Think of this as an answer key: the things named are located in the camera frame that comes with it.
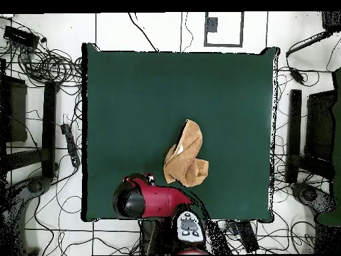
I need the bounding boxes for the tan terry towel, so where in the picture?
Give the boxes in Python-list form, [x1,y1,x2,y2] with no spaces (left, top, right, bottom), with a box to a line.
[163,119,209,188]

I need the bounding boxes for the black flat device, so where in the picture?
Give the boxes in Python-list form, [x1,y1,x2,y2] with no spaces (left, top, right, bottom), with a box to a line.
[235,220,260,253]

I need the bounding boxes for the dark green tablecloth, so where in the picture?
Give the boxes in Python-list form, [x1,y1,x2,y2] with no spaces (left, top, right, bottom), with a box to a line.
[81,42,280,224]

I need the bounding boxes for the black power strip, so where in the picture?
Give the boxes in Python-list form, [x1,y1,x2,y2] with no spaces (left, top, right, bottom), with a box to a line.
[60,123,81,168]

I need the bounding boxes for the dark grey stand base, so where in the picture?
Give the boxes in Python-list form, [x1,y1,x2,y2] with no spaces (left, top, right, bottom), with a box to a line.
[290,182,336,215]
[5,175,52,214]

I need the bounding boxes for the small dark grey square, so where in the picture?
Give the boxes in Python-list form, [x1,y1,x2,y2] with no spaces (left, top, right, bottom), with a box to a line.
[204,17,218,33]

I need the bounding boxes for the black power adapter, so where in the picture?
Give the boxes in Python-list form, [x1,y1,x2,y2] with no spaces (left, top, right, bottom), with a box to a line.
[289,67,305,84]

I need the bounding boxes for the black rod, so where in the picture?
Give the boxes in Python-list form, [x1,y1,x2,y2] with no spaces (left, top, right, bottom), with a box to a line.
[285,30,332,57]

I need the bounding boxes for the black speckled box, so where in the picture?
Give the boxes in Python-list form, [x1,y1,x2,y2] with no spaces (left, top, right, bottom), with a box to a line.
[321,11,341,32]

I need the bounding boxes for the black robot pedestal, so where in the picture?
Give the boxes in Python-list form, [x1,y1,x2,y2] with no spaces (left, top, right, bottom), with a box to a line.
[141,219,176,255]

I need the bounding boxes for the black frame bar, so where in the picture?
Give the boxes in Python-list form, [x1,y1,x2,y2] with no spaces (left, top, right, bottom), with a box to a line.
[41,80,57,179]
[286,89,302,184]

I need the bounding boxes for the long black cable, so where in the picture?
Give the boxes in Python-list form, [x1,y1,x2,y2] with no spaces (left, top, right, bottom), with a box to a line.
[127,12,160,53]

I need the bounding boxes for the black frame panel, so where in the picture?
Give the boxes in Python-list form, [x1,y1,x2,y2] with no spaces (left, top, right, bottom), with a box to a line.
[0,75,28,143]
[304,89,337,161]

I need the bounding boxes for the black cable tangle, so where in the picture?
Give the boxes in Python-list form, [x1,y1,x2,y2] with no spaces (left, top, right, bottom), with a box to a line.
[0,39,83,87]

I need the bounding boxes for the black network switch box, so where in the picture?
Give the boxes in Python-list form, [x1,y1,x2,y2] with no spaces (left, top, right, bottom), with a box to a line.
[3,25,40,49]

